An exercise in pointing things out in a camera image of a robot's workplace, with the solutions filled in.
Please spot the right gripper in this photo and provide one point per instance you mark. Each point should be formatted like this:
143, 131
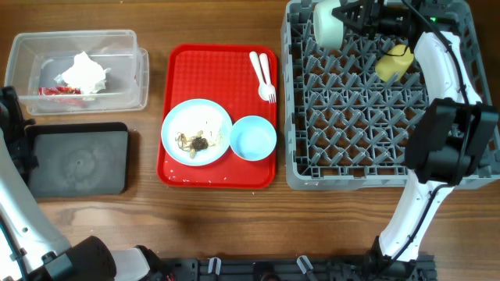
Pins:
370, 8

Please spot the white plastic fork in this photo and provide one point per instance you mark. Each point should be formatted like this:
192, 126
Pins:
269, 90

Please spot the white napkin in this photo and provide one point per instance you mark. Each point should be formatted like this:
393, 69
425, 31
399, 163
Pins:
85, 75

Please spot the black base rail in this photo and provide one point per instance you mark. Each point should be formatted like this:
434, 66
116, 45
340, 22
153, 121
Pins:
348, 268

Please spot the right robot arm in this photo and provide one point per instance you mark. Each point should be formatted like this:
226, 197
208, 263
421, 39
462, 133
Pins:
448, 142

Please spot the yellow plastic cup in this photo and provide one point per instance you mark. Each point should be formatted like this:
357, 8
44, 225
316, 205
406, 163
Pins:
395, 62

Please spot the light blue plate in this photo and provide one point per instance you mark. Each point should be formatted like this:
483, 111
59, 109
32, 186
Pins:
189, 117

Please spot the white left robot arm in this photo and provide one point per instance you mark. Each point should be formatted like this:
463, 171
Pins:
32, 243

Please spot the green bowl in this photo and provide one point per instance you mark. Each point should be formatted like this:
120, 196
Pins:
328, 30

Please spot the red plastic tray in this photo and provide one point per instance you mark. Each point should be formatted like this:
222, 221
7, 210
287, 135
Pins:
223, 74

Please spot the black tray bin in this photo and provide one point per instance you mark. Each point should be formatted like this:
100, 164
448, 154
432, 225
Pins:
78, 160

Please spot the grey dishwasher rack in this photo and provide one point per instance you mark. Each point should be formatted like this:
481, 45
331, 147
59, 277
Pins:
347, 129

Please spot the white plastic spoon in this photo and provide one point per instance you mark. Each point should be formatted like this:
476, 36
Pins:
258, 71

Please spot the clear plastic bin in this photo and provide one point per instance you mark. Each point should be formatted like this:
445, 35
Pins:
37, 58

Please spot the light blue bowl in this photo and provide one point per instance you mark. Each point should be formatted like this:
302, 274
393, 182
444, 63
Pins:
253, 138

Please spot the red snack wrapper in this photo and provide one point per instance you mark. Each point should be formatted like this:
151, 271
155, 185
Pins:
61, 92

